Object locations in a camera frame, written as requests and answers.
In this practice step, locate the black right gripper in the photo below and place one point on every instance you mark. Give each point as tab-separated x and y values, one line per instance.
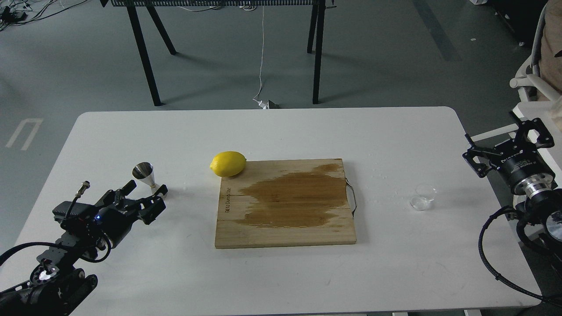
520	166

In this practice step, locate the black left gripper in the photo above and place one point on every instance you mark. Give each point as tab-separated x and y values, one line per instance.
116	214

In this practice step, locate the steel double jigger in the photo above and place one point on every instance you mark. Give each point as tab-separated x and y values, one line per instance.
144	172

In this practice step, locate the small clear plastic cup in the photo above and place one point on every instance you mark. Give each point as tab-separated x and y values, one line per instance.
425	194

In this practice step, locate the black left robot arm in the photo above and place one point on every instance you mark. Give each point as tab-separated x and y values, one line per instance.
56	287

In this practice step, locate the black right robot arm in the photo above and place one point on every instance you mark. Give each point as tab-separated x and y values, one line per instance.
538	217

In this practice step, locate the white office chair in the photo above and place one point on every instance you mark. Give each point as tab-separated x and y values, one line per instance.
528	75

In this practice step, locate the person in beige shirt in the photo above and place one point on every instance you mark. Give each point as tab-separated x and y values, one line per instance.
551	45

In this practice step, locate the yellow lemon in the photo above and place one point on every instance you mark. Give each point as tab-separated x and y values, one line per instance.
228	163

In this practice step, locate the wooden cutting board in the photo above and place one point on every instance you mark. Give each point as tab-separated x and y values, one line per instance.
285	203

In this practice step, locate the black metal table frame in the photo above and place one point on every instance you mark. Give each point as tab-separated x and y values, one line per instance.
219	38

